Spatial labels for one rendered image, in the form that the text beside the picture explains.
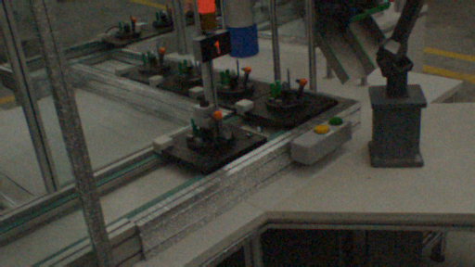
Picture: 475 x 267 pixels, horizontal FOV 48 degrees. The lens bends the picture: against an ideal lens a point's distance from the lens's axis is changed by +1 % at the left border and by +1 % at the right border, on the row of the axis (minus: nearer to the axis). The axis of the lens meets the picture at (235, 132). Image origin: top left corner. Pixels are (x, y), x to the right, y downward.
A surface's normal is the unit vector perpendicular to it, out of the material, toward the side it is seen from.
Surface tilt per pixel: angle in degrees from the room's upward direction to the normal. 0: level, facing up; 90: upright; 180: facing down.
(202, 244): 0
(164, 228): 90
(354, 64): 45
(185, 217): 90
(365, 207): 0
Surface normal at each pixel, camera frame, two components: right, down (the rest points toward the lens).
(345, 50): 0.33, -0.43
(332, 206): -0.10, -0.90
